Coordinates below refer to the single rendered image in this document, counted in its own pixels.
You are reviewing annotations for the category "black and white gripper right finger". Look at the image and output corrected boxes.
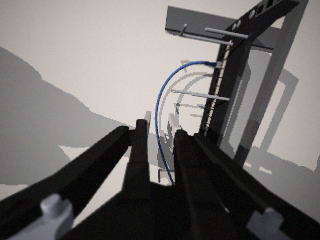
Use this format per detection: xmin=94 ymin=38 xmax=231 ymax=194
xmin=167 ymin=113 xmax=320 ymax=240

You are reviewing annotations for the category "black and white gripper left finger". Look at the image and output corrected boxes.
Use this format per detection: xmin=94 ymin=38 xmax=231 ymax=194
xmin=0 ymin=111 xmax=154 ymax=240

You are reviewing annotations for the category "dark grey rack with cable rings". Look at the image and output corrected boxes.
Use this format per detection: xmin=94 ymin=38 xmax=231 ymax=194
xmin=165 ymin=0 xmax=309 ymax=168

